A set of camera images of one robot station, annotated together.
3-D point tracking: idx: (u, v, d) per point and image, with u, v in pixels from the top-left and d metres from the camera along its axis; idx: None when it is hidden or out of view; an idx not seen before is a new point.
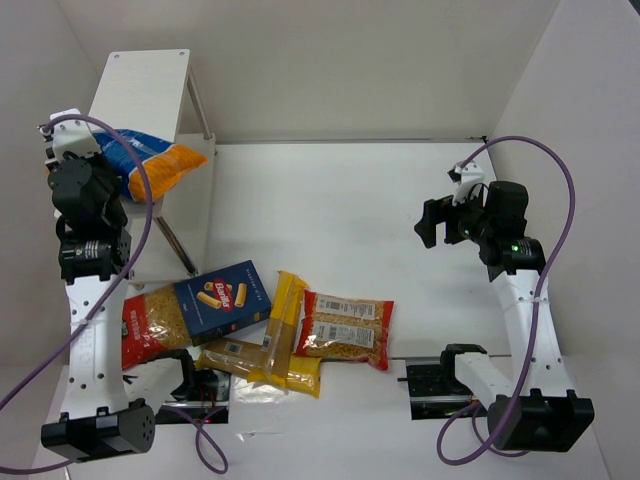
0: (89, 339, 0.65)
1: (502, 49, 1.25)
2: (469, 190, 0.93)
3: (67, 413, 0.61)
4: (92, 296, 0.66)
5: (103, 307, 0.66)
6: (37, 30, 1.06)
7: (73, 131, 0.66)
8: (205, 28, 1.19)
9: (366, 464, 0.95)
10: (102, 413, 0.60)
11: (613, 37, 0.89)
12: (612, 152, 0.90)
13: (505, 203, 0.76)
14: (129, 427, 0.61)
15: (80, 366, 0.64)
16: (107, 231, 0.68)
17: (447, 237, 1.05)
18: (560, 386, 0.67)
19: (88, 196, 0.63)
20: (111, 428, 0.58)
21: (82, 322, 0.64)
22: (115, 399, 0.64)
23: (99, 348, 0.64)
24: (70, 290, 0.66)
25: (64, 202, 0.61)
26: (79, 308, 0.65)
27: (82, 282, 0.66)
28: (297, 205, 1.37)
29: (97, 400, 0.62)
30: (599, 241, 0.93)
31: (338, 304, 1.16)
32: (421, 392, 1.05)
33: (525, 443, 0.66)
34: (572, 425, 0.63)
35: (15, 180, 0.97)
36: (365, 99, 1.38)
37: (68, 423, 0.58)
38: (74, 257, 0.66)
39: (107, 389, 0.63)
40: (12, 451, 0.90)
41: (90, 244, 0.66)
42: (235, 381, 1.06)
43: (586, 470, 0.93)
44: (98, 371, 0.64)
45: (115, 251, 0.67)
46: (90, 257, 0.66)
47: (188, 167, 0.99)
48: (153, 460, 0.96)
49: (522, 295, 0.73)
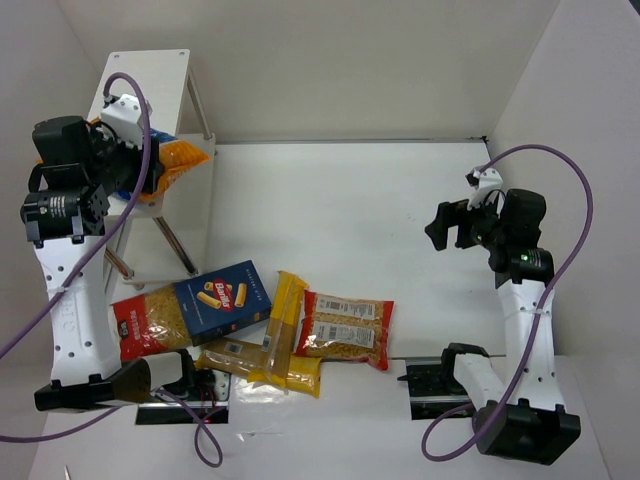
0: (70, 307, 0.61)
1: (501, 48, 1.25)
2: (485, 196, 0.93)
3: (59, 380, 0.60)
4: (66, 261, 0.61)
5: (81, 273, 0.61)
6: (38, 31, 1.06)
7: (125, 114, 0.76)
8: (205, 28, 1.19)
9: (367, 464, 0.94)
10: (95, 380, 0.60)
11: (614, 36, 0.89)
12: (612, 150, 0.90)
13: (522, 211, 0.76)
14: (122, 390, 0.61)
15: (64, 333, 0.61)
16: (78, 185, 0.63)
17: (458, 240, 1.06)
18: (550, 400, 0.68)
19: (69, 139, 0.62)
20: (104, 392, 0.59)
21: (59, 290, 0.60)
22: (107, 364, 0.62)
23: (82, 315, 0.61)
24: (41, 254, 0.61)
25: (42, 141, 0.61)
26: (53, 274, 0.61)
27: (53, 245, 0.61)
28: (297, 205, 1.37)
29: (88, 367, 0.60)
30: (600, 241, 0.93)
31: (338, 304, 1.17)
32: (420, 392, 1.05)
33: (507, 451, 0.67)
34: (559, 438, 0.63)
35: (16, 180, 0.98)
36: (365, 98, 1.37)
37: (60, 390, 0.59)
38: (39, 216, 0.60)
39: (97, 356, 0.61)
40: (12, 450, 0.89)
41: (54, 198, 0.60)
42: (235, 381, 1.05)
43: (586, 471, 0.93)
44: (85, 339, 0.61)
45: (83, 205, 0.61)
46: (57, 213, 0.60)
47: (184, 166, 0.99)
48: (153, 460, 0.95)
49: (524, 305, 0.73)
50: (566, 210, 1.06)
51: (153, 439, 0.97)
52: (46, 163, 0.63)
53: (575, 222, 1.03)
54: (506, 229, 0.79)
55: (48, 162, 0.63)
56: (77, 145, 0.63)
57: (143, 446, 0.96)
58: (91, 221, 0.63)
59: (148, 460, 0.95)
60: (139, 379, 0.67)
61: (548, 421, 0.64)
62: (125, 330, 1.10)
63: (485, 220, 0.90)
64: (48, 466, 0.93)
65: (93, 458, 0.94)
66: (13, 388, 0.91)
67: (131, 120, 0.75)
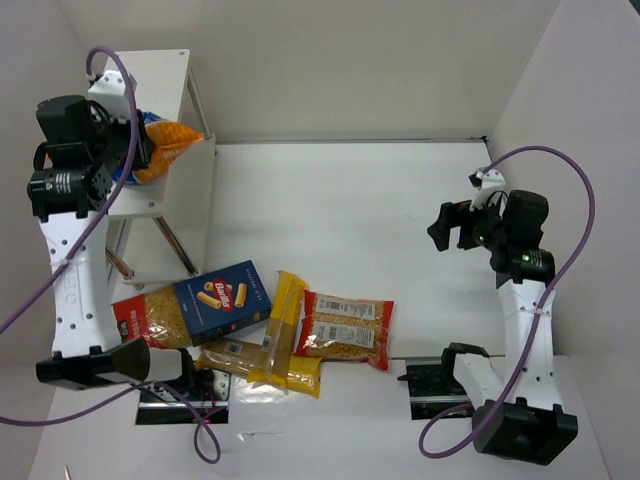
0: (72, 280, 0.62)
1: (501, 48, 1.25)
2: (487, 197, 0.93)
3: (60, 352, 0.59)
4: (70, 235, 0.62)
5: (84, 247, 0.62)
6: (38, 31, 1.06)
7: (110, 87, 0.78)
8: (205, 29, 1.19)
9: (367, 464, 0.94)
10: (95, 350, 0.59)
11: (614, 36, 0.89)
12: (611, 151, 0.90)
13: (525, 212, 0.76)
14: (122, 362, 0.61)
15: (66, 306, 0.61)
16: (82, 163, 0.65)
17: (461, 240, 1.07)
18: (547, 399, 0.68)
19: (71, 117, 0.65)
20: (104, 362, 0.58)
21: (62, 262, 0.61)
22: (107, 336, 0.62)
23: (84, 288, 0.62)
24: (46, 229, 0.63)
25: (46, 122, 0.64)
26: (57, 248, 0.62)
27: (57, 220, 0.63)
28: (297, 205, 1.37)
29: (89, 339, 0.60)
30: (601, 241, 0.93)
31: (338, 304, 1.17)
32: (420, 392, 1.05)
33: (504, 450, 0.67)
34: (556, 438, 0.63)
35: (16, 179, 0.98)
36: (365, 98, 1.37)
37: (61, 360, 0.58)
38: (45, 191, 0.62)
39: (98, 328, 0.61)
40: (12, 450, 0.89)
41: (60, 176, 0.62)
42: (235, 381, 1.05)
43: (586, 471, 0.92)
44: (86, 310, 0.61)
45: (88, 184, 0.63)
46: (62, 190, 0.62)
47: (177, 144, 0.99)
48: (153, 460, 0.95)
49: (524, 305, 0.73)
50: (566, 210, 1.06)
51: (153, 439, 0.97)
52: (49, 141, 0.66)
53: (575, 222, 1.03)
54: (508, 229, 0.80)
55: (51, 140, 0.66)
56: (80, 125, 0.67)
57: (144, 446, 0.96)
58: (96, 199, 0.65)
59: (149, 460, 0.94)
60: (138, 357, 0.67)
61: (546, 421, 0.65)
62: (125, 330, 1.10)
63: (487, 221, 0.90)
64: (48, 466, 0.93)
65: (93, 458, 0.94)
66: (14, 388, 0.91)
67: (118, 93, 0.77)
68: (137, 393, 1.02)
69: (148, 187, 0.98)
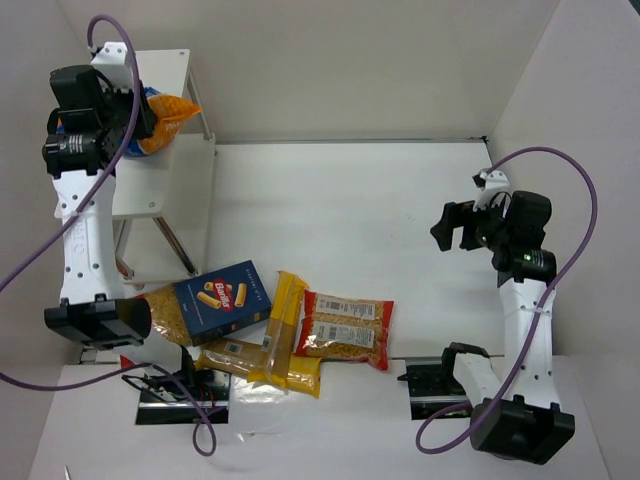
0: (81, 231, 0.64)
1: (501, 49, 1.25)
2: (491, 197, 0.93)
3: (67, 298, 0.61)
4: (81, 190, 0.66)
5: (92, 202, 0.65)
6: (38, 30, 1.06)
7: (111, 57, 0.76)
8: (205, 29, 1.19)
9: (368, 464, 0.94)
10: (100, 299, 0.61)
11: (614, 37, 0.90)
12: (611, 151, 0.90)
13: (526, 213, 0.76)
14: (127, 314, 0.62)
15: (74, 256, 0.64)
16: (93, 127, 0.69)
17: (462, 241, 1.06)
18: (545, 399, 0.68)
19: (83, 84, 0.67)
20: (108, 311, 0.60)
21: (72, 214, 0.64)
22: (113, 287, 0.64)
23: (92, 240, 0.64)
24: (58, 185, 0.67)
25: (59, 88, 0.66)
26: (68, 202, 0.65)
27: (69, 177, 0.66)
28: (297, 204, 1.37)
29: (94, 287, 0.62)
30: (601, 241, 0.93)
31: (338, 304, 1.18)
32: (421, 392, 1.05)
33: (501, 449, 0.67)
34: (554, 436, 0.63)
35: (16, 179, 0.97)
36: (365, 98, 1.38)
37: (68, 306, 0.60)
38: (58, 151, 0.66)
39: (103, 278, 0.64)
40: (13, 450, 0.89)
41: (73, 137, 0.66)
42: (235, 381, 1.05)
43: (586, 471, 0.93)
44: (93, 260, 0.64)
45: (99, 147, 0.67)
46: (75, 150, 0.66)
47: (178, 116, 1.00)
48: (154, 460, 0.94)
49: (524, 304, 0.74)
50: (565, 210, 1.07)
51: (153, 439, 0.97)
52: (62, 107, 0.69)
53: (574, 223, 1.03)
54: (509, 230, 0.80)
55: (64, 107, 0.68)
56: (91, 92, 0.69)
57: (144, 446, 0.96)
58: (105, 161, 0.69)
59: (149, 460, 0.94)
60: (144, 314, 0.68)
61: (544, 420, 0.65)
62: None
63: (490, 221, 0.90)
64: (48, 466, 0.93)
65: (93, 459, 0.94)
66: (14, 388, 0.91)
67: (119, 62, 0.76)
68: (136, 393, 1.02)
69: (153, 188, 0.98)
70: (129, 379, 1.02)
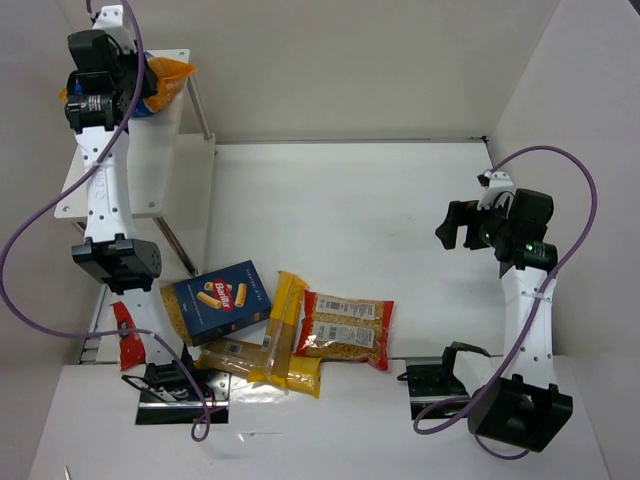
0: (101, 180, 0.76)
1: (501, 48, 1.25)
2: (494, 197, 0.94)
3: (91, 238, 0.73)
4: (100, 144, 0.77)
5: (110, 155, 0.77)
6: (38, 31, 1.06)
7: (108, 20, 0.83)
8: (205, 28, 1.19)
9: (367, 464, 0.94)
10: (119, 239, 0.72)
11: (614, 37, 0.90)
12: (611, 151, 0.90)
13: (528, 206, 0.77)
14: (140, 251, 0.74)
15: (96, 201, 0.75)
16: (108, 89, 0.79)
17: (467, 240, 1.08)
18: (543, 379, 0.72)
19: (97, 50, 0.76)
20: (127, 249, 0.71)
21: (93, 164, 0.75)
22: (128, 227, 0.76)
23: (110, 186, 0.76)
24: (80, 138, 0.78)
25: (78, 53, 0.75)
26: (89, 154, 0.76)
27: (89, 132, 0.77)
28: (297, 204, 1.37)
29: (114, 227, 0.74)
30: (602, 240, 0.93)
31: (338, 304, 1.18)
32: (420, 392, 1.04)
33: (500, 435, 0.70)
34: (552, 416, 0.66)
35: (16, 178, 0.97)
36: (365, 98, 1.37)
37: (92, 245, 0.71)
38: (79, 110, 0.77)
39: (120, 218, 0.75)
40: (13, 450, 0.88)
41: (92, 99, 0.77)
42: (235, 381, 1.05)
43: (586, 471, 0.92)
44: (112, 205, 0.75)
45: (115, 107, 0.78)
46: (94, 109, 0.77)
47: (175, 76, 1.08)
48: (154, 460, 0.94)
49: (525, 289, 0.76)
50: (564, 210, 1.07)
51: (153, 439, 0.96)
52: (79, 69, 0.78)
53: (575, 222, 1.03)
54: (511, 222, 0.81)
55: (81, 70, 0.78)
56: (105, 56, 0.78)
57: (144, 446, 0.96)
58: (120, 119, 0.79)
59: (149, 459, 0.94)
60: (153, 254, 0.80)
61: (542, 401, 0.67)
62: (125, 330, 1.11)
63: (495, 219, 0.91)
64: (48, 466, 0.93)
65: (94, 459, 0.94)
66: (15, 388, 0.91)
67: (116, 24, 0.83)
68: (137, 394, 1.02)
69: (157, 187, 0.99)
70: (129, 379, 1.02)
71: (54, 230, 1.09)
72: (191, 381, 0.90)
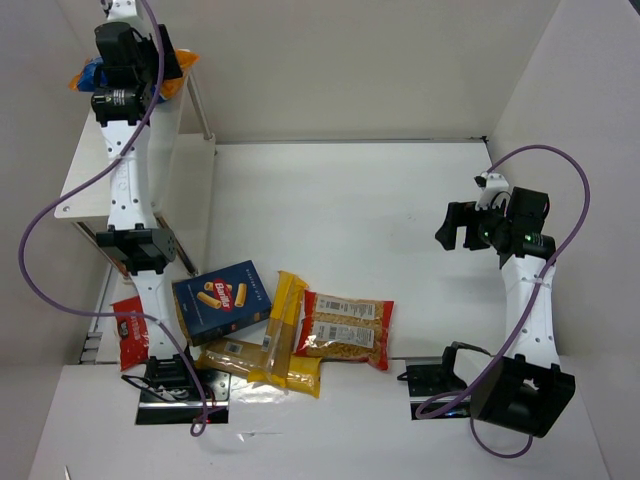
0: (124, 172, 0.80)
1: (502, 48, 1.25)
2: (492, 197, 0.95)
3: (113, 225, 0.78)
4: (124, 138, 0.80)
5: (133, 148, 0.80)
6: (39, 32, 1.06)
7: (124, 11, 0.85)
8: (206, 29, 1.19)
9: (367, 464, 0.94)
10: (139, 228, 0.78)
11: (615, 37, 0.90)
12: (611, 151, 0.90)
13: (526, 199, 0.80)
14: (159, 240, 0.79)
15: (119, 192, 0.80)
16: (131, 82, 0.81)
17: (467, 241, 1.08)
18: (546, 360, 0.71)
19: (123, 44, 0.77)
20: (146, 237, 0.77)
21: (117, 156, 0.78)
22: (148, 217, 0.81)
23: (132, 179, 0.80)
24: (105, 131, 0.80)
25: (105, 46, 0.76)
26: (113, 147, 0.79)
27: (114, 125, 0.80)
28: (296, 203, 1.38)
29: (134, 217, 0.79)
30: (603, 241, 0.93)
31: (338, 304, 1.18)
32: (421, 392, 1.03)
33: (503, 419, 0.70)
34: (554, 396, 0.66)
35: (15, 179, 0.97)
36: (365, 98, 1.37)
37: (114, 232, 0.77)
38: (104, 103, 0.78)
39: (141, 210, 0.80)
40: (13, 450, 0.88)
41: (118, 93, 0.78)
42: (235, 381, 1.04)
43: (586, 471, 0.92)
44: (133, 196, 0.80)
45: (138, 101, 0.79)
46: (118, 103, 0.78)
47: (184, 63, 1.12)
48: (153, 461, 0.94)
49: (525, 276, 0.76)
50: (563, 209, 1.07)
51: (153, 439, 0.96)
52: (105, 62, 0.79)
53: (574, 223, 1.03)
54: (511, 216, 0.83)
55: (107, 62, 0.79)
56: (129, 47, 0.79)
57: (144, 447, 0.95)
58: (142, 112, 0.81)
59: (149, 459, 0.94)
60: (169, 241, 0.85)
61: (545, 381, 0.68)
62: (125, 330, 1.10)
63: (492, 217, 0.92)
64: (48, 466, 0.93)
65: (93, 459, 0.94)
66: (15, 388, 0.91)
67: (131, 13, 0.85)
68: (137, 394, 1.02)
69: (157, 187, 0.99)
70: (129, 379, 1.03)
71: (54, 230, 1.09)
72: (195, 380, 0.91)
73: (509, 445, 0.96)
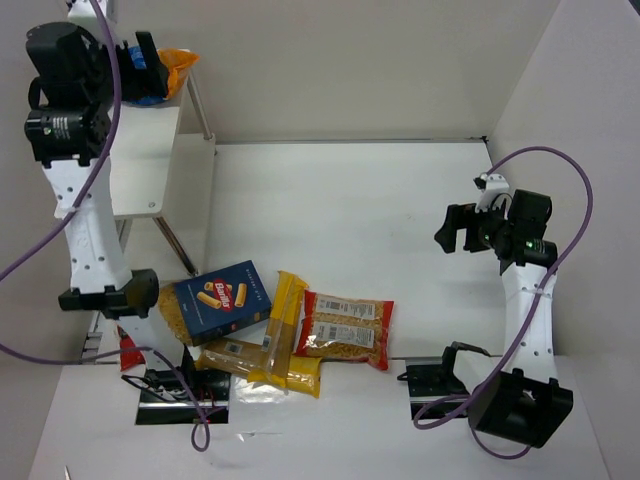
0: (82, 226, 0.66)
1: (502, 48, 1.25)
2: (492, 200, 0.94)
3: (78, 288, 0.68)
4: (75, 182, 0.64)
5: (90, 195, 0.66)
6: (39, 32, 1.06)
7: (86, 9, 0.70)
8: (205, 29, 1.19)
9: (367, 464, 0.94)
10: (110, 290, 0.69)
11: (615, 38, 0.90)
12: (612, 150, 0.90)
13: (529, 204, 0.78)
14: (134, 298, 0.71)
15: (79, 248, 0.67)
16: (79, 103, 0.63)
17: (468, 243, 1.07)
18: (544, 374, 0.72)
19: (63, 53, 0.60)
20: (119, 299, 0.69)
21: (69, 209, 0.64)
22: (119, 275, 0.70)
23: (94, 234, 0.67)
24: (50, 175, 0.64)
25: (37, 55, 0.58)
26: (64, 195, 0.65)
27: (60, 165, 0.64)
28: (296, 203, 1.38)
29: (103, 278, 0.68)
30: (603, 240, 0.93)
31: (338, 304, 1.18)
32: (421, 392, 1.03)
33: (501, 430, 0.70)
34: (552, 410, 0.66)
35: (16, 180, 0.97)
36: (365, 98, 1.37)
37: (81, 295, 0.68)
38: (44, 135, 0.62)
39: (109, 269, 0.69)
40: (13, 450, 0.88)
41: (57, 119, 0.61)
42: (235, 381, 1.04)
43: (587, 471, 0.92)
44: (98, 253, 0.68)
45: (87, 128, 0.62)
46: (61, 134, 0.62)
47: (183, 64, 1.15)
48: (154, 460, 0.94)
49: (525, 285, 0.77)
50: (564, 209, 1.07)
51: (153, 439, 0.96)
52: (42, 78, 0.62)
53: (574, 222, 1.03)
54: (512, 221, 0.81)
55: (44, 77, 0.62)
56: (74, 58, 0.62)
57: (144, 447, 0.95)
58: (96, 142, 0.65)
59: (149, 459, 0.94)
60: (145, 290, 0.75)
61: (544, 395, 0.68)
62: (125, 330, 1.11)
63: (493, 219, 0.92)
64: (48, 466, 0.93)
65: (93, 459, 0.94)
66: (16, 389, 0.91)
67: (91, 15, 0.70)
68: (137, 394, 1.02)
69: (157, 187, 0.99)
70: (129, 379, 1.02)
71: None
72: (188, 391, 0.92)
73: (509, 446, 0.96)
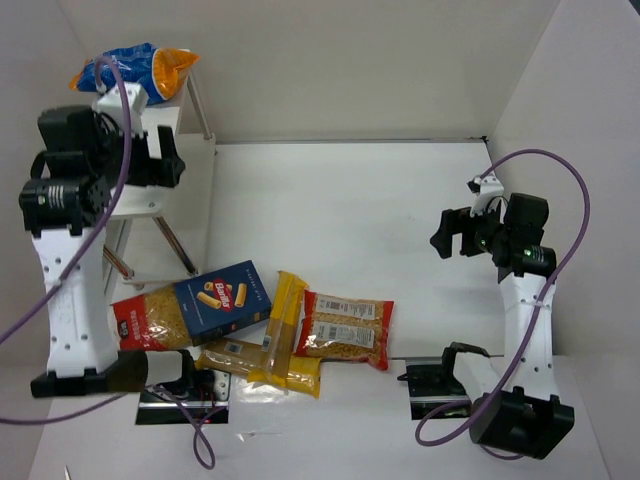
0: (67, 300, 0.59)
1: (502, 47, 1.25)
2: (487, 203, 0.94)
3: (54, 371, 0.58)
4: (65, 254, 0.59)
5: (79, 267, 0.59)
6: (39, 33, 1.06)
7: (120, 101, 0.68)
8: (205, 29, 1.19)
9: (367, 464, 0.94)
10: (89, 374, 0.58)
11: (615, 37, 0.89)
12: (612, 150, 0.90)
13: (526, 208, 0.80)
14: (117, 382, 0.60)
15: (61, 325, 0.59)
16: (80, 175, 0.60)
17: (464, 248, 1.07)
18: (544, 390, 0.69)
19: (74, 127, 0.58)
20: (97, 385, 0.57)
21: (57, 283, 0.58)
22: (103, 356, 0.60)
23: (81, 308, 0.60)
24: (38, 246, 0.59)
25: (47, 129, 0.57)
26: (51, 266, 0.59)
27: (51, 236, 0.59)
28: (296, 204, 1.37)
29: (82, 360, 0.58)
30: (603, 240, 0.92)
31: (338, 304, 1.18)
32: (421, 392, 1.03)
33: (503, 443, 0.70)
34: (551, 425, 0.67)
35: (16, 181, 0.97)
36: (365, 97, 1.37)
37: (56, 379, 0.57)
38: (38, 204, 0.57)
39: (93, 350, 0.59)
40: (13, 450, 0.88)
41: (53, 188, 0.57)
42: (236, 381, 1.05)
43: (587, 471, 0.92)
44: (81, 332, 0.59)
45: (83, 199, 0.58)
46: (54, 204, 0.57)
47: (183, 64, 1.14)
48: (154, 460, 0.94)
49: (525, 297, 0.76)
50: (564, 209, 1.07)
51: (153, 439, 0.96)
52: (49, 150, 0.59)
53: (575, 222, 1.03)
54: (510, 227, 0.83)
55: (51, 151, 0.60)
56: (85, 136, 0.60)
57: (144, 447, 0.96)
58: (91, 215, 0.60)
59: (149, 459, 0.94)
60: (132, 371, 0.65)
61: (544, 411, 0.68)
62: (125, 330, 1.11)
63: (489, 224, 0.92)
64: (47, 466, 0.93)
65: (93, 459, 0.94)
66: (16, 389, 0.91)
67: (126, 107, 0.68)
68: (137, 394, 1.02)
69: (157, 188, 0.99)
70: None
71: None
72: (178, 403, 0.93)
73: None
